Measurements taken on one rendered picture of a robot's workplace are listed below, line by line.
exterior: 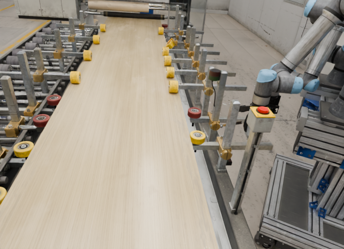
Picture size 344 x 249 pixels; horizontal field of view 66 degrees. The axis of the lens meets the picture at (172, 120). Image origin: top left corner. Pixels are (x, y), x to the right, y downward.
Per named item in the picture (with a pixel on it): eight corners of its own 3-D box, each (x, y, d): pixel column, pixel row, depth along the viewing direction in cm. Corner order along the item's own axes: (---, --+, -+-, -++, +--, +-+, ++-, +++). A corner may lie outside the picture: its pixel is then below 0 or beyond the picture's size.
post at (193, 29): (189, 78, 251) (195, 26, 226) (190, 80, 249) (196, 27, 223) (186, 78, 251) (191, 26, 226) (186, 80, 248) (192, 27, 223)
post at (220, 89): (212, 141, 167) (226, 69, 142) (213, 144, 164) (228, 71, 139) (207, 141, 167) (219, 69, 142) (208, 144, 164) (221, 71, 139)
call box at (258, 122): (262, 124, 102) (267, 106, 98) (270, 134, 96) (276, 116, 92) (245, 123, 101) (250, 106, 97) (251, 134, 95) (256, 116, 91)
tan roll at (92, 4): (185, 14, 377) (186, 4, 371) (186, 16, 367) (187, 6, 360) (81, 7, 361) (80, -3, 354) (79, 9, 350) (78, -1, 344)
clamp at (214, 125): (214, 118, 167) (215, 111, 164) (219, 130, 155) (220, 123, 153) (205, 118, 166) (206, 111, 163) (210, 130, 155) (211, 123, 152)
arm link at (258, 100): (250, 92, 121) (263, 89, 125) (248, 100, 124) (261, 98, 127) (261, 98, 116) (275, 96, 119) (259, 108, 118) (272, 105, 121)
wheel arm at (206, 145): (269, 147, 146) (271, 141, 144) (271, 151, 143) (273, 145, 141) (191, 147, 141) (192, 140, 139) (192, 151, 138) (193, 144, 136)
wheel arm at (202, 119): (257, 121, 167) (259, 116, 165) (259, 125, 164) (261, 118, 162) (189, 120, 162) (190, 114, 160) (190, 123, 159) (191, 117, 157)
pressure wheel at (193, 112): (197, 122, 166) (200, 106, 160) (200, 129, 159) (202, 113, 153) (185, 122, 165) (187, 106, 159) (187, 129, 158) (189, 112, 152)
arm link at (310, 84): (365, 6, 135) (316, 94, 149) (343, 3, 142) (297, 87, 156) (360, -2, 127) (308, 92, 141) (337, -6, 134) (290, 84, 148)
